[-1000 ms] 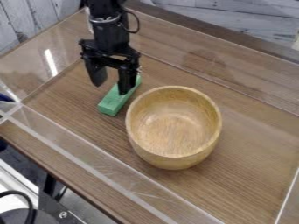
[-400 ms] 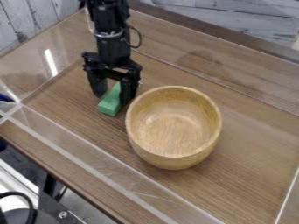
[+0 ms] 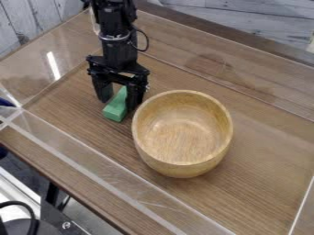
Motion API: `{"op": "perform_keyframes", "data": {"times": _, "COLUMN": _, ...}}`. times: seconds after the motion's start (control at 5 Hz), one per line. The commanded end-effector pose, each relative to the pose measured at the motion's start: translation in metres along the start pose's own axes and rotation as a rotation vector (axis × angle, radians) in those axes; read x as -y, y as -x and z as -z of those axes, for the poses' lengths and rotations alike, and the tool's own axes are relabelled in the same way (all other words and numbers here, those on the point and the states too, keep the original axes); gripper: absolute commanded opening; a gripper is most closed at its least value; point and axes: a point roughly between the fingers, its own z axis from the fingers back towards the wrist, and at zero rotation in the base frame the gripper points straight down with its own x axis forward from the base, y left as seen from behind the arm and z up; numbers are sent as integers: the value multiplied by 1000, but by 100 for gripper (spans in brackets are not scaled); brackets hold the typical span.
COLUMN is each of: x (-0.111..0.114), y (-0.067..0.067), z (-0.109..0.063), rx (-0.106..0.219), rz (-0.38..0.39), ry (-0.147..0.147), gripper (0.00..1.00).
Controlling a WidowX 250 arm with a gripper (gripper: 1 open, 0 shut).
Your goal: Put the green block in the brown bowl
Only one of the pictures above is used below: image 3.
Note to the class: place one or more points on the blue object at edge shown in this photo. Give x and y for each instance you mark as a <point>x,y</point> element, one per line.
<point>4,102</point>

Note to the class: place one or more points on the green rectangular block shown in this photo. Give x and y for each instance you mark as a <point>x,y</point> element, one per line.
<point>115,110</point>

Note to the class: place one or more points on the grey metal base plate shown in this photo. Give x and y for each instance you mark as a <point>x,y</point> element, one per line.
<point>60,221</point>

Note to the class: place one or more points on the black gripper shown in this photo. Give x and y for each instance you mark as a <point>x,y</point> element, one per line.
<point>119,59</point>

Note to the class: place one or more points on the light wooden bowl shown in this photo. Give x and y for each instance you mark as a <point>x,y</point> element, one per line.
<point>182,131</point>

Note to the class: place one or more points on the black table leg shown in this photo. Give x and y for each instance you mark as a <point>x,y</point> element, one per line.
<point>52,194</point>

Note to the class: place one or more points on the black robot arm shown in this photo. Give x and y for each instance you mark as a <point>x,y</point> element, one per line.
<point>115,16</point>

